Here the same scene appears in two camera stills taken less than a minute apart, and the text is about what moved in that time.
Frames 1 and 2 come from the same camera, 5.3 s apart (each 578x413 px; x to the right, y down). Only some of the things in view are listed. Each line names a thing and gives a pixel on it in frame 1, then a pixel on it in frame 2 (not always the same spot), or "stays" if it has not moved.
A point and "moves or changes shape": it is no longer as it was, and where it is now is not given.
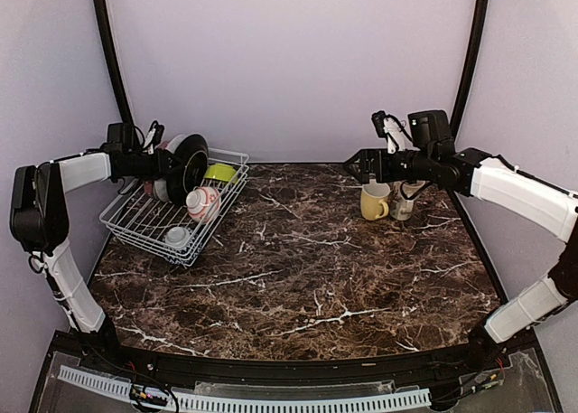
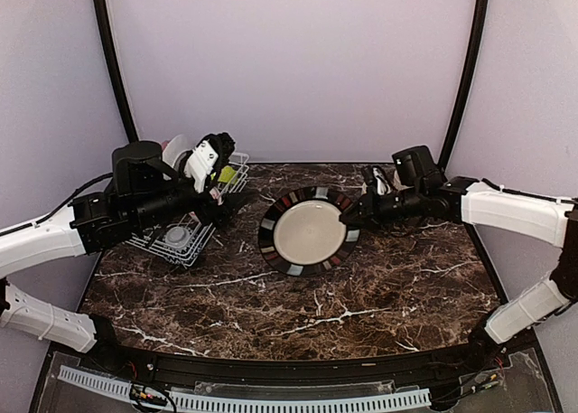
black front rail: x=276 y=370 stays
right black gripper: x=368 y=164 -> x=368 y=206
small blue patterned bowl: x=177 y=237 stays
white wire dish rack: x=169 y=230 stays
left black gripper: x=163 y=161 -> x=227 y=211
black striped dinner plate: x=193 y=150 moves or changes shape
